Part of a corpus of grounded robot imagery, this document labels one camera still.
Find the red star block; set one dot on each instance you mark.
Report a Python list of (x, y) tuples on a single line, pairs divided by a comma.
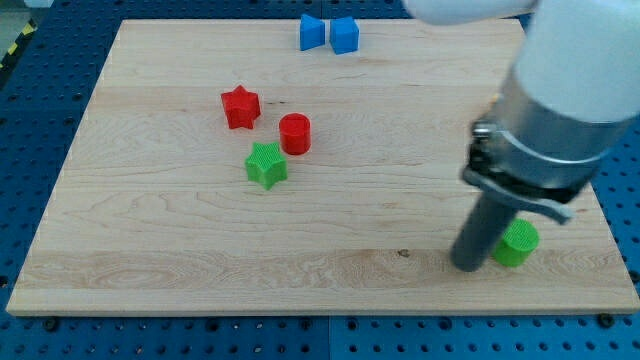
[(241, 107)]

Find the green star block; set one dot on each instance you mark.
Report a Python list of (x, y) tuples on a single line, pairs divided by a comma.
[(266, 165)]

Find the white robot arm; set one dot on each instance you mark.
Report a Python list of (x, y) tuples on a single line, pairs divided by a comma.
[(580, 57)]

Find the blue block right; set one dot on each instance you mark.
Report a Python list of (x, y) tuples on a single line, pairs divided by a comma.
[(344, 35)]

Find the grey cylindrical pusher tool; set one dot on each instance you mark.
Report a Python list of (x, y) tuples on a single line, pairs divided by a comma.
[(480, 233)]

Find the blue block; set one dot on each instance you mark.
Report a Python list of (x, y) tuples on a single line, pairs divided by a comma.
[(344, 35), (311, 32)]

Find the red cylinder block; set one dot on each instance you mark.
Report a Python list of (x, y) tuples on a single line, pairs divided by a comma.
[(295, 133)]

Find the blue block left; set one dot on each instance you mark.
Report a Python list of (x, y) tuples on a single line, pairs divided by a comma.
[(311, 32)]

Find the wooden board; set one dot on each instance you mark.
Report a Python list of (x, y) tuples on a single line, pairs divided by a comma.
[(153, 213)]

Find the green cylinder block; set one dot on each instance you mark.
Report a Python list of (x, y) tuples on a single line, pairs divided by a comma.
[(518, 242)]

